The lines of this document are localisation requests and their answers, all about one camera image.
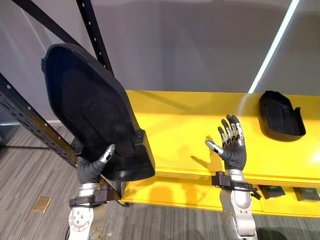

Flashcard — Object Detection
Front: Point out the black perforated rack beam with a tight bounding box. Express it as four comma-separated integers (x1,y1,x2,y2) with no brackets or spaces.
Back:
0,72,79,168

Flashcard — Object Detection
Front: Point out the lower yellow shelf board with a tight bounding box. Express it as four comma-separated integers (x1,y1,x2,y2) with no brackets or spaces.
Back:
120,176,320,219

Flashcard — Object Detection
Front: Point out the black perforated rack upright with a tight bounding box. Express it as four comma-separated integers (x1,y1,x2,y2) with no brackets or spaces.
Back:
75,0,115,77

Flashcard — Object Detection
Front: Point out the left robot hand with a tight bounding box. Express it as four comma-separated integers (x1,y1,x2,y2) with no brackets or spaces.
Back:
75,143,117,185

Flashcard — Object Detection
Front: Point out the small black plastic housing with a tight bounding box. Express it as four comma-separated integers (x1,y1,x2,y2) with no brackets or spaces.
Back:
258,90,307,143

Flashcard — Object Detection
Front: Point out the yellow shelf board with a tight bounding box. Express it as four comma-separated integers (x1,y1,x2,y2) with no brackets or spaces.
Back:
120,176,320,219
124,89,320,189

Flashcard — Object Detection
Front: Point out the large black plastic housing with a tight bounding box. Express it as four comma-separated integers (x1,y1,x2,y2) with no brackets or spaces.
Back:
41,43,156,183

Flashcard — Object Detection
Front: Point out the brass floor outlet plate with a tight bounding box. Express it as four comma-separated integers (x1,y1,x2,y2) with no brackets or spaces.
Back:
32,196,52,214

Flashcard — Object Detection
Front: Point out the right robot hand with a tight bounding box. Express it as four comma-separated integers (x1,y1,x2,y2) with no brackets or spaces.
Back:
205,114,248,172

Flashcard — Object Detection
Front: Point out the dark box with green label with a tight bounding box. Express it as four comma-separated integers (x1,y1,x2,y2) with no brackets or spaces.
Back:
258,185,287,200
292,186,320,202

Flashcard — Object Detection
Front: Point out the black diagonal rack brace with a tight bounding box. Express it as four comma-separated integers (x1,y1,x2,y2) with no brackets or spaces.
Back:
10,0,85,48

